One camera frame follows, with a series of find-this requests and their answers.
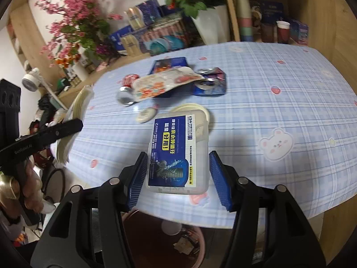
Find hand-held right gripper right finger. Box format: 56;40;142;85
209;151;327;268

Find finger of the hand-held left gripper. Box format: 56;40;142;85
39;119;84;146

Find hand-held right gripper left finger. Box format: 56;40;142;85
31;152;148;268

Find clear plastic box blue label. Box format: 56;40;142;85
146;110;211;196

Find small cream round disc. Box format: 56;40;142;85
137;107;159;124

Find white round plastic lid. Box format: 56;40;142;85
169;103;211;130

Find pink round plastic bin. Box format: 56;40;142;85
123;209;207;268

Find red crushed drink can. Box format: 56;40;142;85
116;73;141;107

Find white floral plastic pouch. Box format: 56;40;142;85
132;67;205;101

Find blue purple crushed can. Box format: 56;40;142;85
192;67;226;95

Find blue coffee paper bag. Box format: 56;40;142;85
149;57;187;76

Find person's left hand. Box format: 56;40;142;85
0;156;43;210

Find white standing fan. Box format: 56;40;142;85
22;67;70;109

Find row of small dark bottles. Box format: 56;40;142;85
67;74;83;87

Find orange artificial flowers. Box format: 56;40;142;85
54;56;79;69

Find purple artificial flowers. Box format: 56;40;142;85
95;45;116;59

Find blue plaid tablecloth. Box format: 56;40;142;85
56;41;357;229

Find gold blue gift box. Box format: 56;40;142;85
120;32;148;56
124;0;161;30

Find blue white tissue box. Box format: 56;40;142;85
109;25;134;48

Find pink artificial blossom branches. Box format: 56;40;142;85
35;0;123;62

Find black printed box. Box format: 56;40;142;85
152;15;183;30

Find white angular flower vase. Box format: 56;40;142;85
191;5;230;45

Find red cup with white rim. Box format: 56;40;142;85
276;20;291;44

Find stack of pastel cups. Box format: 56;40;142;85
235;0;255;42

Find small blue carton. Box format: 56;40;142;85
289;19;309;45

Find dark blue printed box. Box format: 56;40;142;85
252;0;285;24

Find wooden shelf unit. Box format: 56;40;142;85
220;0;357;62

